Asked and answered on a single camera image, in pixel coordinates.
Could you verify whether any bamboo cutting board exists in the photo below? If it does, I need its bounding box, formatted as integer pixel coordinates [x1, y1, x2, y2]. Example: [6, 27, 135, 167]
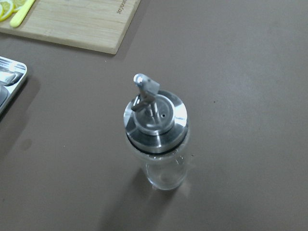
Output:
[0, 0, 140, 54]

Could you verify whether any silver digital kitchen scale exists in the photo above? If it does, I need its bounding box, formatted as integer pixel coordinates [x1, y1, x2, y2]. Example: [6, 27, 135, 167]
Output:
[0, 56, 27, 114]

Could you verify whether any yellow plastic knife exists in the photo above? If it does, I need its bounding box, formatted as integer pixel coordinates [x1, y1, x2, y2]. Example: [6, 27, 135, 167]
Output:
[10, 0, 35, 28]

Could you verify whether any lemon slice front pair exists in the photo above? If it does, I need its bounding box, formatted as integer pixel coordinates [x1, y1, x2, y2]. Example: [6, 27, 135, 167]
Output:
[0, 0, 26, 22]

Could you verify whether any glass sauce bottle steel spout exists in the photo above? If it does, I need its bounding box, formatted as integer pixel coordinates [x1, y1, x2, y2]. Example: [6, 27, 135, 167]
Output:
[123, 73, 190, 191]

